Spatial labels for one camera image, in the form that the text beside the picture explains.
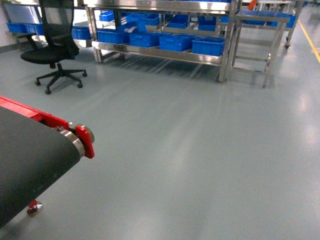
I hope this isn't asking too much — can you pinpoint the small steel table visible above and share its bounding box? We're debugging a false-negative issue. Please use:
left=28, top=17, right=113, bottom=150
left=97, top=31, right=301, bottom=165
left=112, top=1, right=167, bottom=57
left=226, top=10, right=290, bottom=88

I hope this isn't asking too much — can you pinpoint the black office chair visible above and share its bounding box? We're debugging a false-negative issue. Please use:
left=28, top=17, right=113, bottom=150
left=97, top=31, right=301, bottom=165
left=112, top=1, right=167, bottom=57
left=16, top=0, right=87, bottom=95

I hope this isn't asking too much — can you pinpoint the blue bin on rack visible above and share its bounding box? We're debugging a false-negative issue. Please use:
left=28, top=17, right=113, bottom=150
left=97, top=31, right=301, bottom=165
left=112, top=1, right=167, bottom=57
left=96, top=29, right=130, bottom=44
left=191, top=36, right=225, bottom=57
left=129, top=32, right=171, bottom=48
left=159, top=34, right=200, bottom=52

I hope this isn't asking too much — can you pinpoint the steel shelf rack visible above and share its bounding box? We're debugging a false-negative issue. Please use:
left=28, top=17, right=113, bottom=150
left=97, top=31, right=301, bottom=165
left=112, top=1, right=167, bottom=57
left=83, top=0, right=242, bottom=83

